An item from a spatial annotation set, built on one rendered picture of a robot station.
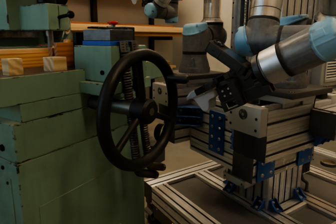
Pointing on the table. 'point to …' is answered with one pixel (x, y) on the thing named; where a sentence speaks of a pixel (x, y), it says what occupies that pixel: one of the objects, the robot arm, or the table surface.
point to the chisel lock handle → (67, 15)
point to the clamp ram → (77, 38)
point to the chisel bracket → (43, 18)
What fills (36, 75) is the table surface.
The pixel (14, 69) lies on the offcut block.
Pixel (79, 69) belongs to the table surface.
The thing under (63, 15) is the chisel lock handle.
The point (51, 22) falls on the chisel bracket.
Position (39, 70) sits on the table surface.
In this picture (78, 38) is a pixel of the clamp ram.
